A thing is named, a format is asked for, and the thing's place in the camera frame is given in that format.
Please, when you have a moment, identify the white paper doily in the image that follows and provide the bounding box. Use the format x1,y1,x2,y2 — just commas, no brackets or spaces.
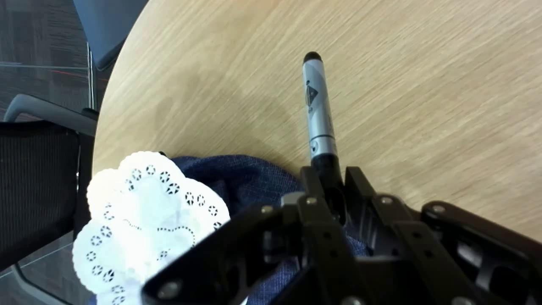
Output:
71,150,232,305

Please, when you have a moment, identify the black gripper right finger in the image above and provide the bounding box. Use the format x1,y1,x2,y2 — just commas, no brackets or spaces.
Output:
343,167,542,305

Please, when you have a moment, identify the blue grey upholstered seat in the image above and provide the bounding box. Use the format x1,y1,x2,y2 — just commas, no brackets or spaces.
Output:
71,0,150,73

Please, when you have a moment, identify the dark blue cloth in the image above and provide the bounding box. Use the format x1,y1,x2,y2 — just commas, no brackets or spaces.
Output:
167,153,374,305

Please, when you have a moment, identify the grey marker with black cap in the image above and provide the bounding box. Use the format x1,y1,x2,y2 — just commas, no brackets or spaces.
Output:
301,50,343,194

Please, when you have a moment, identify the black mesh office chair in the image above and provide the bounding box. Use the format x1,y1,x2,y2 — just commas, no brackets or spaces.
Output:
0,92,98,273

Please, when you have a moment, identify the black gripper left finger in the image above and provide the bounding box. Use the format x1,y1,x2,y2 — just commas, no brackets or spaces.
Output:
140,165,370,305

